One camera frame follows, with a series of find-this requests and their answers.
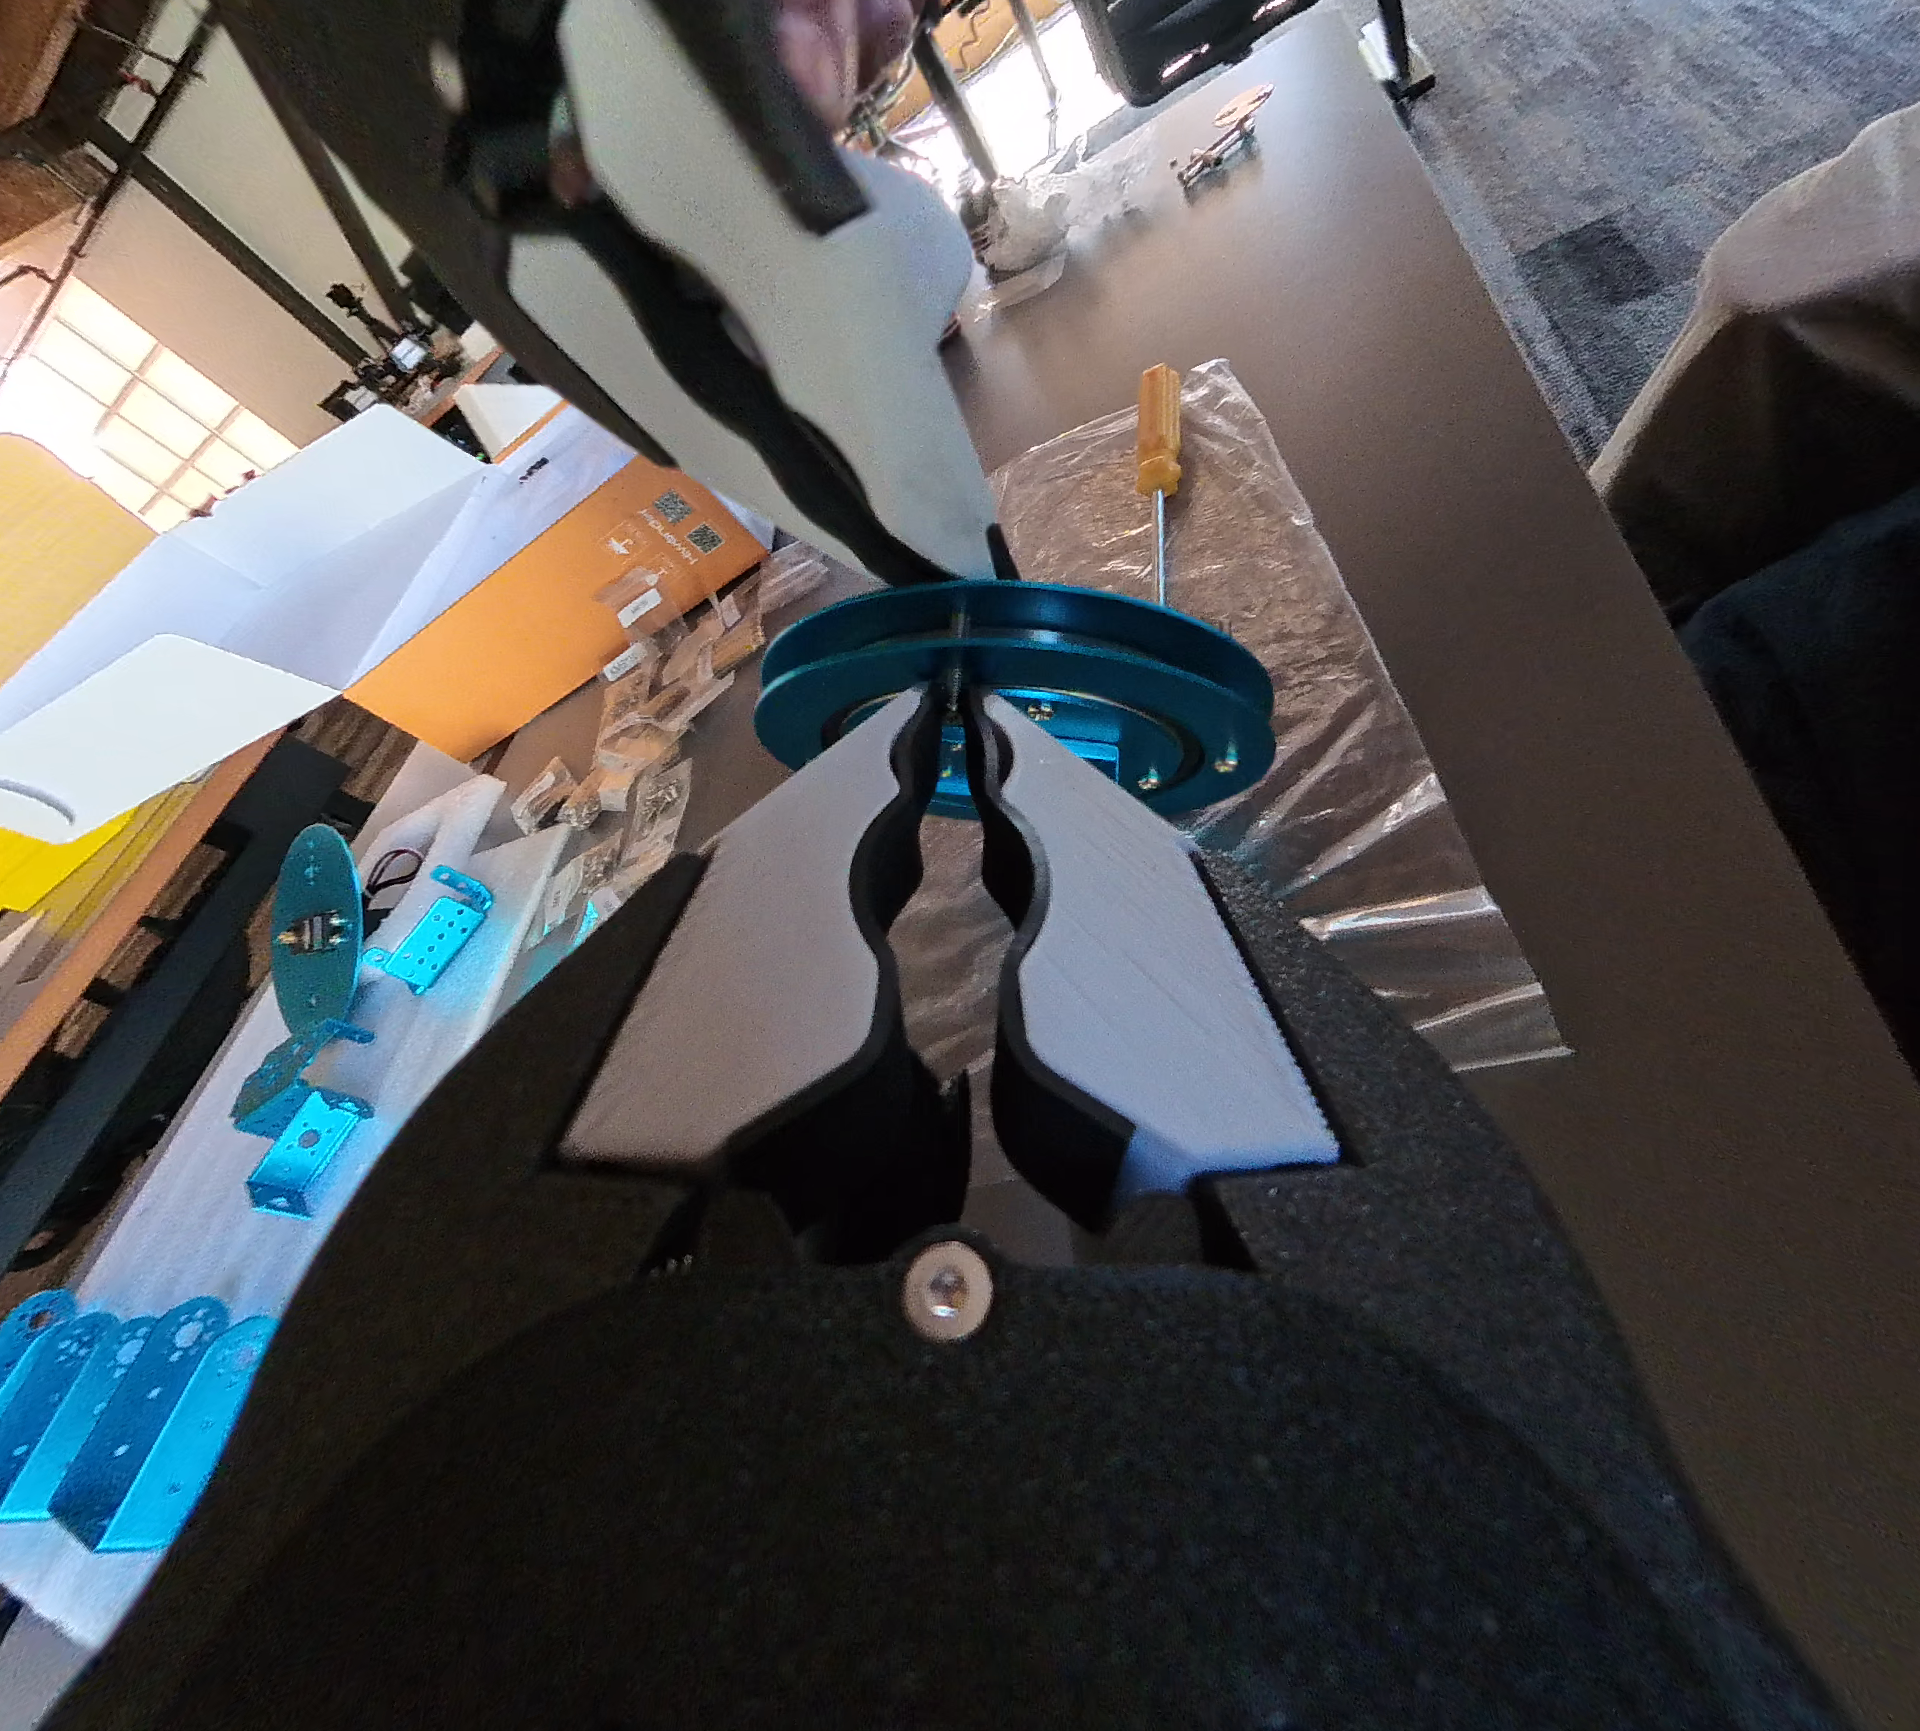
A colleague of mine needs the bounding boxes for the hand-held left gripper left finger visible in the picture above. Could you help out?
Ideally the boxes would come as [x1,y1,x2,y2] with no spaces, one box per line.
[554,685,943,1180]

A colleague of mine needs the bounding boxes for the clear plastic bag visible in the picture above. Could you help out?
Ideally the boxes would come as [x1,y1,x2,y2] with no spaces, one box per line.
[900,357,1573,1072]

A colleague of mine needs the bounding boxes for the orange handled screwdriver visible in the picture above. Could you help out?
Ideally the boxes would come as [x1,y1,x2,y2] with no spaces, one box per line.
[1132,363,1188,599]

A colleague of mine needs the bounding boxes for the person's blue jeans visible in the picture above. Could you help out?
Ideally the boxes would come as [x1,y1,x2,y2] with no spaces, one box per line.
[1671,485,1920,1056]

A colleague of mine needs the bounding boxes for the black device on desk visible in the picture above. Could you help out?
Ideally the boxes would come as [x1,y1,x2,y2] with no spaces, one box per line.
[322,283,468,419]

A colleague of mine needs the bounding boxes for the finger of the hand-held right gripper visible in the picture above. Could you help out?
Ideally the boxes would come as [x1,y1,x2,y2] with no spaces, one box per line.
[554,0,1019,581]
[506,203,940,585]

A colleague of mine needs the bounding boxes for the metal keys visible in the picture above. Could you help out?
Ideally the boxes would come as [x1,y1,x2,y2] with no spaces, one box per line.
[1173,85,1278,191]

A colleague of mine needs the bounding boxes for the blue metal turntable disc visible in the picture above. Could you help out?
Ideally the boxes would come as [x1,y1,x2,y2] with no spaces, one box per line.
[752,575,1280,821]

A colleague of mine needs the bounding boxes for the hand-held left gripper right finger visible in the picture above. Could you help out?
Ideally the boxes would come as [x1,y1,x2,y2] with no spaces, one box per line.
[966,685,1344,1192]

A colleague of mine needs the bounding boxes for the pile of small screw bags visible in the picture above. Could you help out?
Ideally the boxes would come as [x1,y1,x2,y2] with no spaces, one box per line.
[510,545,834,929]

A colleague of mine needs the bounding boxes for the white foam sheet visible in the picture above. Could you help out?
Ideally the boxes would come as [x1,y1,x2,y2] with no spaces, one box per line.
[0,771,602,1648]

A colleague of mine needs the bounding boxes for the bright window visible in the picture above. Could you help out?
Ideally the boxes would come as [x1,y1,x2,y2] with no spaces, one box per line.
[0,275,302,525]

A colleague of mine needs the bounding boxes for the blue oval plate with servo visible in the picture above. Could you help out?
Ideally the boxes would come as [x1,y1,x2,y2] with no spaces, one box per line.
[270,823,366,1031]

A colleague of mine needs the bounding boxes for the blue round ended bracket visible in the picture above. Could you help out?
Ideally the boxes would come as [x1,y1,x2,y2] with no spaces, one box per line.
[0,1286,79,1524]
[149,1314,282,1476]
[43,1294,230,1554]

